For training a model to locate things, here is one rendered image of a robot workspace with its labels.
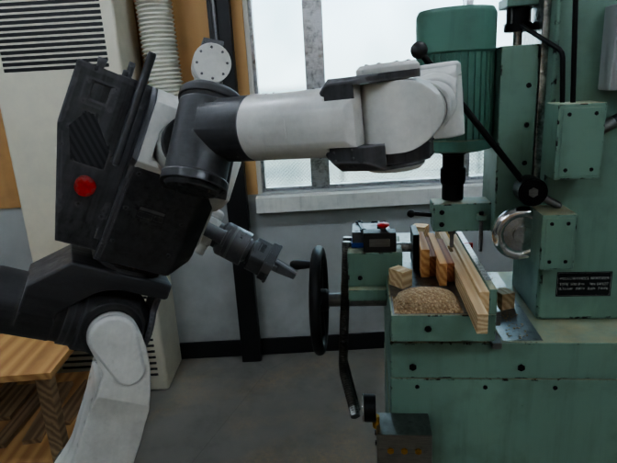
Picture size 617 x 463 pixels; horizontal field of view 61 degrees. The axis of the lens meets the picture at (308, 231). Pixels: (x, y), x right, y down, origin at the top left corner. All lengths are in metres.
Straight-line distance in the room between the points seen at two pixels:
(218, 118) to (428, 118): 0.27
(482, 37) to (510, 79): 0.11
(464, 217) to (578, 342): 0.37
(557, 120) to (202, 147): 0.72
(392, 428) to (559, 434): 0.39
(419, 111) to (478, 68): 0.59
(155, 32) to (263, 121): 1.75
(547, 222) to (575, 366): 0.33
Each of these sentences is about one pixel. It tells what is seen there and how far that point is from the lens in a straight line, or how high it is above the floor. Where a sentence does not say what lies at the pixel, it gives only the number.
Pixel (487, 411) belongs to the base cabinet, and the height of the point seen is 0.63.
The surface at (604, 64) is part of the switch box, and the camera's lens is 1.25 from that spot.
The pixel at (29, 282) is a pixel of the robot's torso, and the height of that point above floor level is 1.08.
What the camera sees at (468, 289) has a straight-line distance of 1.14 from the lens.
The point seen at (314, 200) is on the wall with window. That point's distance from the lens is 2.51.
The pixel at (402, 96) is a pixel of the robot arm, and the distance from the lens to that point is 0.65.
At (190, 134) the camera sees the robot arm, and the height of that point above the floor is 1.31.
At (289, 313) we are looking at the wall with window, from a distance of 2.76.
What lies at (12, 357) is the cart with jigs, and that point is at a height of 0.53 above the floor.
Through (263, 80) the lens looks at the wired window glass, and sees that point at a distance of 2.58.
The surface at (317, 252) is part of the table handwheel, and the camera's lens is 1.34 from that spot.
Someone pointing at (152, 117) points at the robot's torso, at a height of 1.33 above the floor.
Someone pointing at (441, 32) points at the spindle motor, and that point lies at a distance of 1.23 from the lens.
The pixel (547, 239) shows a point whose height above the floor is 1.03.
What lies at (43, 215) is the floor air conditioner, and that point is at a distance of 2.53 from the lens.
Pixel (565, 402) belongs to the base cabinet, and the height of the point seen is 0.65.
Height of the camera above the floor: 1.37
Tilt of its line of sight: 16 degrees down
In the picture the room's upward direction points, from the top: 3 degrees counter-clockwise
